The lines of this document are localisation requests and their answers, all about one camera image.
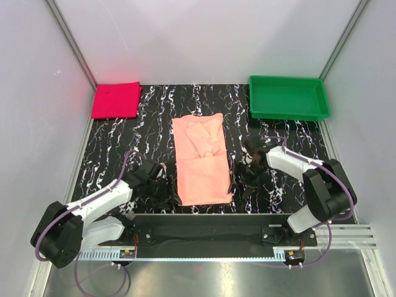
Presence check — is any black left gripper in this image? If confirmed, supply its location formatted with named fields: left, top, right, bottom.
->
left=145, top=175, right=181, bottom=210

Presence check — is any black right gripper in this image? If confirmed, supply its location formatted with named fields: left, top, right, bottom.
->
left=227, top=160, right=267, bottom=199

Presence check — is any peach t shirt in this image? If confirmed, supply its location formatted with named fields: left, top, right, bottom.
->
left=172, top=113, right=232, bottom=207

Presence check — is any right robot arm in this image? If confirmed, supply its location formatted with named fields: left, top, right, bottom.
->
left=230, top=136, right=357, bottom=246

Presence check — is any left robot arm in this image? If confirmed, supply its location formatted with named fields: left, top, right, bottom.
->
left=30, top=160, right=181, bottom=269

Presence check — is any left controller board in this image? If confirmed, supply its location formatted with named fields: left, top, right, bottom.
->
left=119, top=249, right=136, bottom=259

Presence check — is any controller board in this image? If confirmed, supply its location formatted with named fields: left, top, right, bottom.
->
left=119, top=249, right=136, bottom=259
left=285, top=250, right=305, bottom=267

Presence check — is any right controller board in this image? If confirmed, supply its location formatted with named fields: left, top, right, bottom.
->
left=285, top=250, right=305, bottom=267

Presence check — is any green plastic tray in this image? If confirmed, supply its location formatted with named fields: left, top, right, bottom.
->
left=249, top=75, right=331, bottom=122

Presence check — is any folded magenta t shirt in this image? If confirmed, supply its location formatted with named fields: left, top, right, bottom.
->
left=90, top=82, right=142, bottom=119

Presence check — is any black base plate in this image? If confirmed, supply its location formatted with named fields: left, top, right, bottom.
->
left=104, top=214, right=317, bottom=256

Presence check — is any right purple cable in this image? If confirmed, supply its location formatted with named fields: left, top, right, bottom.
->
left=261, top=135, right=356, bottom=269

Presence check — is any purple cable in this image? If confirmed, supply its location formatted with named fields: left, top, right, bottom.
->
left=34, top=150, right=146, bottom=296
left=261, top=135, right=356, bottom=269

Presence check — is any white slotted cable duct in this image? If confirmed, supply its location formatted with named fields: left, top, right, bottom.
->
left=79, top=247, right=285, bottom=262

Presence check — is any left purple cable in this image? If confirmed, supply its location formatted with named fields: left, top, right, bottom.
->
left=34, top=150, right=146, bottom=296

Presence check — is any aluminium front rail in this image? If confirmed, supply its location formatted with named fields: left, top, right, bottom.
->
left=311, top=224, right=377, bottom=249

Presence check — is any right aluminium corner post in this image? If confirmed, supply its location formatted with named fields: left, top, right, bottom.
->
left=319, top=0, right=371, bottom=82

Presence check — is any aluminium corner post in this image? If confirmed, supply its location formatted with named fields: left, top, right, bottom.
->
left=319, top=0, right=371, bottom=82
left=44, top=0, right=98, bottom=90

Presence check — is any left aluminium corner post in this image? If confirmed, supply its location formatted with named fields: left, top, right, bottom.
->
left=44, top=0, right=98, bottom=90

